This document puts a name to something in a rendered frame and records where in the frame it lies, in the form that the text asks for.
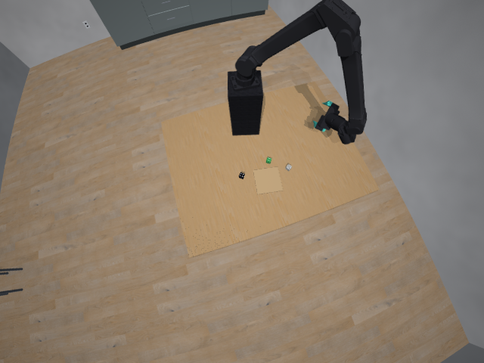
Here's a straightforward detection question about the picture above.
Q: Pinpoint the beige flat mat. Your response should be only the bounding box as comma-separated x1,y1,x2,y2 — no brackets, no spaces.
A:
253,167,283,194

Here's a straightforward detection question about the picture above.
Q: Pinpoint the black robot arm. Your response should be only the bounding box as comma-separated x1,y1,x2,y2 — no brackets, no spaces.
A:
231,0,367,144

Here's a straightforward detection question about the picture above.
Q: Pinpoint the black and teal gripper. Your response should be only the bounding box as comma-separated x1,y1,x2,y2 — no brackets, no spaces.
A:
313,101,340,132

